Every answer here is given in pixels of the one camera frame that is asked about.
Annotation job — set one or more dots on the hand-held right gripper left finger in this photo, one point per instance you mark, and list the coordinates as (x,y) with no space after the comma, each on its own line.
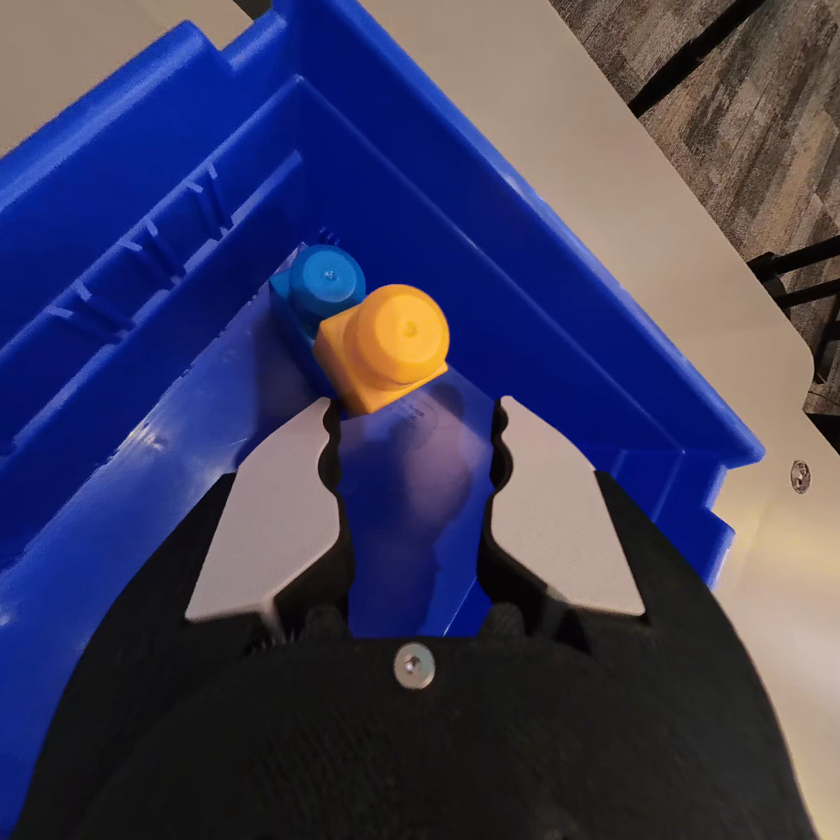
(275,525)

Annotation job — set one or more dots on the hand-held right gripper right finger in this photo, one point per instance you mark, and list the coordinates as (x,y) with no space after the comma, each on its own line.
(564,531)

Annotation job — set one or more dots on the yellow one-stud building block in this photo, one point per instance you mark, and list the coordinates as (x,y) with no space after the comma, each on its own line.
(394,334)

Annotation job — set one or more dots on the blue plastic bin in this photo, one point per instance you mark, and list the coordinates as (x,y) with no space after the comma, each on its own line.
(459,229)

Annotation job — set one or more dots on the black metal frame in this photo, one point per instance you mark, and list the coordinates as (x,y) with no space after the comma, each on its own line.
(800,256)

